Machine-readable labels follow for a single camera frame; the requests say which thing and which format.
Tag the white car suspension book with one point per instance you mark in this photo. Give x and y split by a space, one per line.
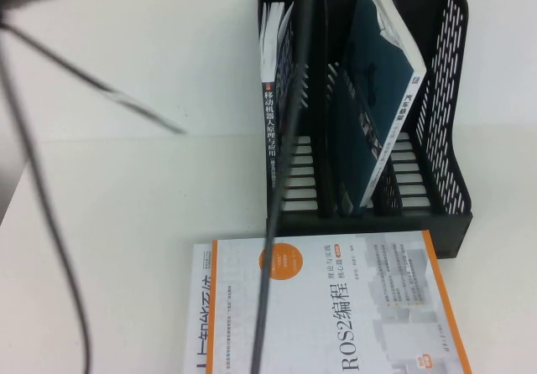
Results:
373 89

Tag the dark-spined mobile robot book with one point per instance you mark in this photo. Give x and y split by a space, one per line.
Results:
268 110

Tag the orange-bordered ROS2 programming book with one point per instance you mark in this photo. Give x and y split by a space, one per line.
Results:
356 307

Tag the black plastic book stand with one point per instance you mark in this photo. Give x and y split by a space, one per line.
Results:
436 231

